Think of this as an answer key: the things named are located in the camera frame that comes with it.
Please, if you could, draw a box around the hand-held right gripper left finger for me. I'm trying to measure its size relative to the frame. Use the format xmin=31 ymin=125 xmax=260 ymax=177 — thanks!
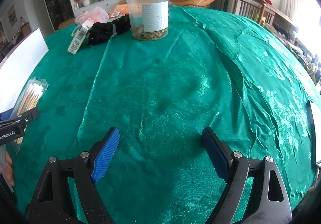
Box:
xmin=25 ymin=127 xmax=120 ymax=224

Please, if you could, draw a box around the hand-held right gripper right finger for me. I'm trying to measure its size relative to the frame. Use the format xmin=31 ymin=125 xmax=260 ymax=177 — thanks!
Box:
xmin=201 ymin=127 xmax=293 ymax=224

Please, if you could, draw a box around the smartphone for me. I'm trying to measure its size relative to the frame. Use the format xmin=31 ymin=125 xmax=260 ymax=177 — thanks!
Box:
xmin=307 ymin=100 xmax=321 ymax=166

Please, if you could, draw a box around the framed wall picture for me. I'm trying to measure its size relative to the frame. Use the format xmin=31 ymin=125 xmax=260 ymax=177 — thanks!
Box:
xmin=7 ymin=5 xmax=17 ymax=26

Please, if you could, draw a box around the pink bath pouf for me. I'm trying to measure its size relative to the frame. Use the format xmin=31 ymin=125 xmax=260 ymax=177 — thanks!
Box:
xmin=76 ymin=6 xmax=109 ymax=25

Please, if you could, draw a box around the orange flat box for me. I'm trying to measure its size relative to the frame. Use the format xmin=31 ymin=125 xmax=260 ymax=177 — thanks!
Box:
xmin=108 ymin=4 xmax=128 ymax=18

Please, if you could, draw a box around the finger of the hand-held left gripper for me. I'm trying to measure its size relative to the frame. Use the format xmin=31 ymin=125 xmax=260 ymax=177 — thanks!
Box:
xmin=15 ymin=107 xmax=41 ymax=125
xmin=0 ymin=110 xmax=14 ymax=122

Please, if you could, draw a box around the clear plastic jar black lid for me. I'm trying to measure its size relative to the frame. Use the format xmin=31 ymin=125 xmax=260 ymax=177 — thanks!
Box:
xmin=125 ymin=0 xmax=170 ymax=42

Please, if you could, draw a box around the black mesh bundle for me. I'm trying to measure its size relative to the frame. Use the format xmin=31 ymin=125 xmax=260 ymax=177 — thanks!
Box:
xmin=87 ymin=14 xmax=131 ymax=48

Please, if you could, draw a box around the cotton swab packet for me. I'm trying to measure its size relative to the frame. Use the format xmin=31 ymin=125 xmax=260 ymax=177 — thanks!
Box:
xmin=11 ymin=78 xmax=49 ymax=153

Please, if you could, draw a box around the person's left hand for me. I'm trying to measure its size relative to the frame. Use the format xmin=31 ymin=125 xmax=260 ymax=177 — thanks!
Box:
xmin=0 ymin=151 xmax=15 ymax=187

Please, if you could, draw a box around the white tagged packet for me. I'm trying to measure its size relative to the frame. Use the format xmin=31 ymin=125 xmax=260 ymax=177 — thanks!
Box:
xmin=67 ymin=20 xmax=94 ymax=55

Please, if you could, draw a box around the green satin tablecloth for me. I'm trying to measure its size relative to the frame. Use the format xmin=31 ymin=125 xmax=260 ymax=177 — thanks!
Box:
xmin=5 ymin=6 xmax=318 ymax=224

